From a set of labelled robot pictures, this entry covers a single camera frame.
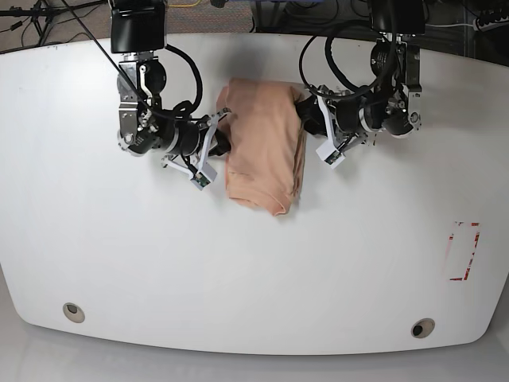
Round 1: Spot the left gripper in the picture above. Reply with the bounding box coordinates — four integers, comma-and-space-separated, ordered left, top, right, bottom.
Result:
295, 95, 368, 153

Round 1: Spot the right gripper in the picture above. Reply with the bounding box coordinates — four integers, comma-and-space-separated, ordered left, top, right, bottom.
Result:
161, 107, 231, 177

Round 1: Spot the peach T-shirt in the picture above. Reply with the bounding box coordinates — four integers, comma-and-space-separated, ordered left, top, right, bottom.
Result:
216, 78, 306, 216

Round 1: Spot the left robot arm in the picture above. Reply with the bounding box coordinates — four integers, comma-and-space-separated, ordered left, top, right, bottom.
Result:
296, 1, 425, 156

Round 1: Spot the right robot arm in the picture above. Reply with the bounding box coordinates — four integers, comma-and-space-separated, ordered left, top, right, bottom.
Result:
110, 1, 231, 189

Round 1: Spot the white power strip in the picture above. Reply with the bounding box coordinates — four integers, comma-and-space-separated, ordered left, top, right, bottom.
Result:
473, 7, 508, 32

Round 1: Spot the red tape rectangle marking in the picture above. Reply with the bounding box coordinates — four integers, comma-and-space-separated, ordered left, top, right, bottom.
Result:
445, 221, 480, 282

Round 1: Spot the black tripod stand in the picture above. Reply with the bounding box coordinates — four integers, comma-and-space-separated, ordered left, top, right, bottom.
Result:
1, 1, 109, 53

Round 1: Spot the left table grommet hole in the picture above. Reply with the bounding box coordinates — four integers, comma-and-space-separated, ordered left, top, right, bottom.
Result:
63, 302, 85, 324

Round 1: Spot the table grommet hole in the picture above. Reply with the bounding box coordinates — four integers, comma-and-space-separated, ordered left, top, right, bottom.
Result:
411, 318, 436, 339
63, 302, 85, 324

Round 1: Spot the right table grommet hole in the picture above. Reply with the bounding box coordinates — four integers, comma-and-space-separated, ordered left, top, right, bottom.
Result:
411, 318, 436, 339

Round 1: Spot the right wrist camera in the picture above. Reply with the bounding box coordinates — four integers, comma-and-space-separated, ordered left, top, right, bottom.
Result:
191, 163, 217, 190

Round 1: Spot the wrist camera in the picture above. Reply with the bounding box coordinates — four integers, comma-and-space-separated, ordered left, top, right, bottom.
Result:
191, 163, 217, 190
316, 140, 345, 170

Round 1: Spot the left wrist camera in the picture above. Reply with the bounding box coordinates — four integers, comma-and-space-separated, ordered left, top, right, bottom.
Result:
316, 140, 345, 170

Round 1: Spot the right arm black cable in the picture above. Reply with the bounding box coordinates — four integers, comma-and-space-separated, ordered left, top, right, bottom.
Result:
158, 43, 204, 120

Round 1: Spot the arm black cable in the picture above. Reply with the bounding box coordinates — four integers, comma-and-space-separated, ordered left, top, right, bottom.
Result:
158, 43, 204, 120
297, 19, 398, 100

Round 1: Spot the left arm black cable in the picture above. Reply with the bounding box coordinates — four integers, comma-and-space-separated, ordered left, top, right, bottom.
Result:
297, 19, 398, 100

